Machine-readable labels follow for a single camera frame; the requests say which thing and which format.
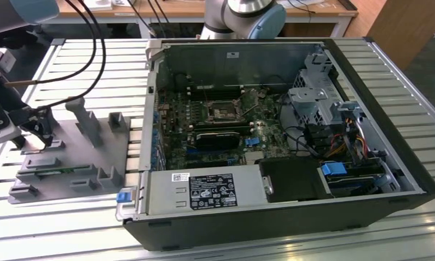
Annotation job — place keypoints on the hard disk in blue carrier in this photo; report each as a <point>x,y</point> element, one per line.
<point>334,169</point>

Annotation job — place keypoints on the black office chair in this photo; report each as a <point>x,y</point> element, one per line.
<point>18,39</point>

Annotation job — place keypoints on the black PC case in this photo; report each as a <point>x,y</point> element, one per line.
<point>239,233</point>

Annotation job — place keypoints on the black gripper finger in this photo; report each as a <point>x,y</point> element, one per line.
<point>40,127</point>
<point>19,141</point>

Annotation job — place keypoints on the thin locking lever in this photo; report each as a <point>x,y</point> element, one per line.
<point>205,92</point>

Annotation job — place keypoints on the white case label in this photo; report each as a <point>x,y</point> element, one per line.
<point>233,55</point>

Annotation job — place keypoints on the green RAM stick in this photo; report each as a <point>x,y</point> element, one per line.
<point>68,171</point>

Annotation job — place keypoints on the green motherboard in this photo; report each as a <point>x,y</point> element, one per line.
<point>269,130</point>

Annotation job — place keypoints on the metal drive cage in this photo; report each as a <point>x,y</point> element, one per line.
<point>305,106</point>

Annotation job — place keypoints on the blue board connector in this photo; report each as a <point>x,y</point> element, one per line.
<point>251,142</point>

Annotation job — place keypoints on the CPU socket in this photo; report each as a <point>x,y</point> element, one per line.
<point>223,111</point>

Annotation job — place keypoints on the wooden cabinet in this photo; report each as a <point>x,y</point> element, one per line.
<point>402,27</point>

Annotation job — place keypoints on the small white box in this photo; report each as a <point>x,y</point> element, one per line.
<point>120,2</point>

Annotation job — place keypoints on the blue case latch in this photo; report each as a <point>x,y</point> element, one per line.
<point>124,197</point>

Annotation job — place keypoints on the black RAM slot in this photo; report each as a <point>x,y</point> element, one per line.
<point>221,130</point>
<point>221,125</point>

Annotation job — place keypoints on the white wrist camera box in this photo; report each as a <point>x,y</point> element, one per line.
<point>3,136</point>

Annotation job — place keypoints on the silver power supply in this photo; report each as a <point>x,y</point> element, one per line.
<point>159,195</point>

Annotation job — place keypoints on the silver chipset heatsink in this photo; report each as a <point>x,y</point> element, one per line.
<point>255,157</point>

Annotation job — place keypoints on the grey wrist mount block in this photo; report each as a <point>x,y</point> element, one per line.
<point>2,59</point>

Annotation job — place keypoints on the black fan shroud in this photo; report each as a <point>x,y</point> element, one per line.
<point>294,179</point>

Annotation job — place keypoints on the grey parts rack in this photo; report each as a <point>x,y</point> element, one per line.
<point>76,152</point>

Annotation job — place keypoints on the black graphics card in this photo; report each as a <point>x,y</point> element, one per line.
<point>218,141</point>

